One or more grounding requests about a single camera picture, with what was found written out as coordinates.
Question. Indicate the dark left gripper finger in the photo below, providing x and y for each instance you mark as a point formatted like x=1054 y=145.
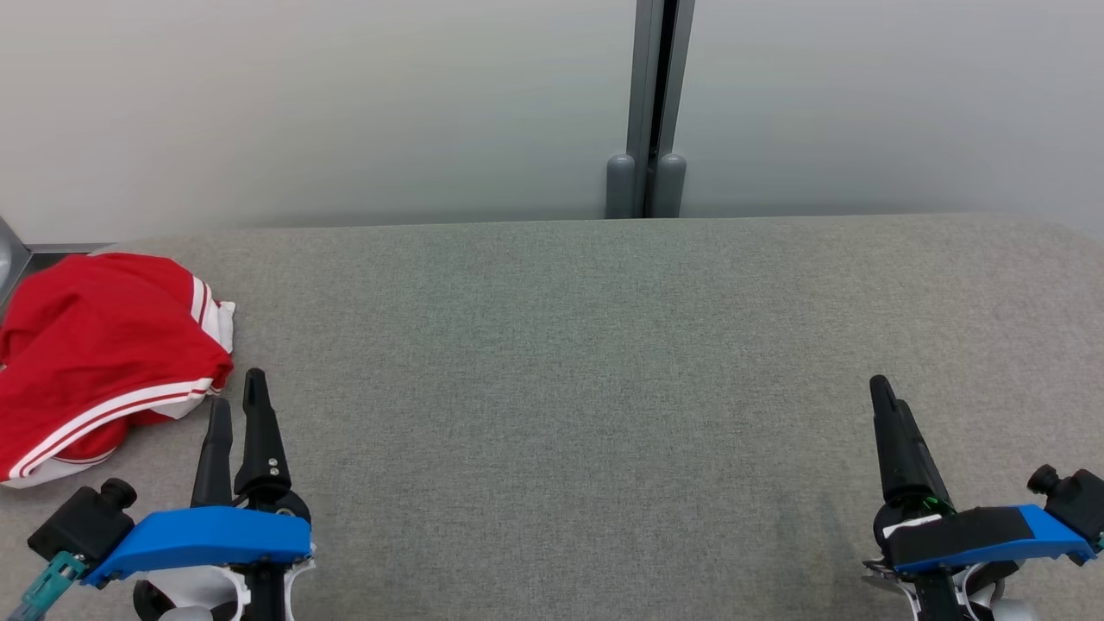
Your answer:
x=216 y=457
x=260 y=448

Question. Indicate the blue-covered right gripper body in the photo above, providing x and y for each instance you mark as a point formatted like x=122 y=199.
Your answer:
x=975 y=535

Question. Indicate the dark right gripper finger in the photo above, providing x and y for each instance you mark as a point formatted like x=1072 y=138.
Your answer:
x=927 y=474
x=890 y=448

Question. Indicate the blue-covered left gripper body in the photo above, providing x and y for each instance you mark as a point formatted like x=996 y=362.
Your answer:
x=207 y=535

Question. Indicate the red shirt with white-striped cuffs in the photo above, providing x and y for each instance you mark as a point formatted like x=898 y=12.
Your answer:
x=95 y=345

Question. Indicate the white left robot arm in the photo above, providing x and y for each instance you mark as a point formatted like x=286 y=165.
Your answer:
x=198 y=595

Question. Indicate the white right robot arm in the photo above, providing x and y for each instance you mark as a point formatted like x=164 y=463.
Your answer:
x=1009 y=611

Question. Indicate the dark object at edge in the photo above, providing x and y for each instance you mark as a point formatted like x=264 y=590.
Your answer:
x=10 y=259

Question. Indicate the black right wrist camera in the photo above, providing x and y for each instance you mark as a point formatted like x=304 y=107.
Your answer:
x=1078 y=500

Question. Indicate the teal left camera connector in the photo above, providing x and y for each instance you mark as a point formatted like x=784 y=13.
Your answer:
x=52 y=582

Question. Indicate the grey metal partition post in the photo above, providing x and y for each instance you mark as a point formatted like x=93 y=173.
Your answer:
x=671 y=185
x=621 y=185

